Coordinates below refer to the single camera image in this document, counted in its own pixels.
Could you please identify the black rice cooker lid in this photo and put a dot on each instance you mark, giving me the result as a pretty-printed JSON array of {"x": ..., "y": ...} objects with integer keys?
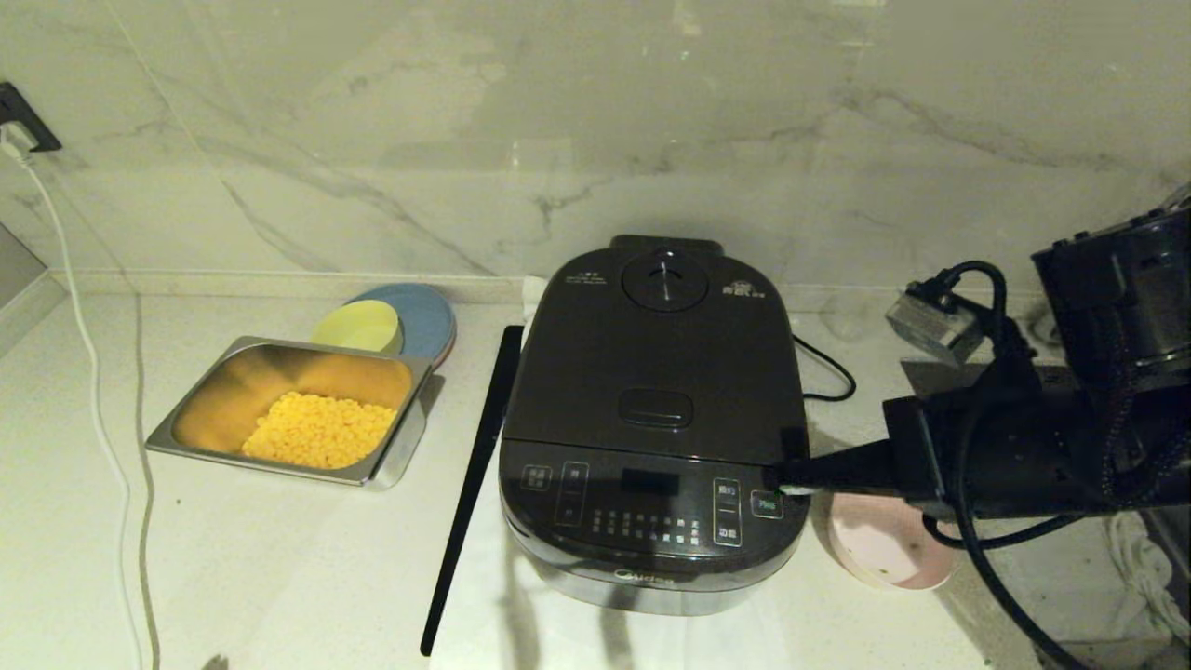
[{"x": 651, "y": 363}]

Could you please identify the blue plate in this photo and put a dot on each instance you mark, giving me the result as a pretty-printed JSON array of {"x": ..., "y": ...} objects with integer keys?
[{"x": 430, "y": 318}]

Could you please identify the grey white dish cloth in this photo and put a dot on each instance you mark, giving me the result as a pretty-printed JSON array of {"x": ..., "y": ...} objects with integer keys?
[{"x": 1144, "y": 577}]

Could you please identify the pink bowl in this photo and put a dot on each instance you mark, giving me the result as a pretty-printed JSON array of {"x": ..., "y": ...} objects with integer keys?
[{"x": 879, "y": 549}]

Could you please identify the black wall socket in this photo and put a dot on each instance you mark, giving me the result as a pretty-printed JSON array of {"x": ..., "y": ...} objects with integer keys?
[{"x": 14, "y": 102}]

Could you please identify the white wall plug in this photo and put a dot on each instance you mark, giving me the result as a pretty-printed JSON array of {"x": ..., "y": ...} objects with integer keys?
[{"x": 17, "y": 141}]

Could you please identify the clear glass cup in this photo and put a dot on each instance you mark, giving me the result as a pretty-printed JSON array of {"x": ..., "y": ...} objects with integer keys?
[{"x": 845, "y": 318}]

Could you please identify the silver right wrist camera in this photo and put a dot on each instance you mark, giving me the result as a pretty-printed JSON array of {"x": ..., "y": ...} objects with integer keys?
[{"x": 935, "y": 321}]

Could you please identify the pale yellow plate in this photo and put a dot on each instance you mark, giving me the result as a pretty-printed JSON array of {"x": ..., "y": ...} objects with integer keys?
[{"x": 358, "y": 326}]

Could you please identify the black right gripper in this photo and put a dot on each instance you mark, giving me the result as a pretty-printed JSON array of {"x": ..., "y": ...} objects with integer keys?
[{"x": 916, "y": 451}]

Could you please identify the long black flat strip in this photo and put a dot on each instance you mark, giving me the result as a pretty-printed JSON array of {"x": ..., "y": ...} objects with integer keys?
[{"x": 470, "y": 484}]

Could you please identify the stainless steel food pan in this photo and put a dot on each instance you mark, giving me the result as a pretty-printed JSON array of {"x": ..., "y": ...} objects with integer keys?
[{"x": 233, "y": 381}]

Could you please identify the yellow corn kernels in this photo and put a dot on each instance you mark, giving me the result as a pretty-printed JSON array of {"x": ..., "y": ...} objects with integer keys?
[{"x": 318, "y": 430}]

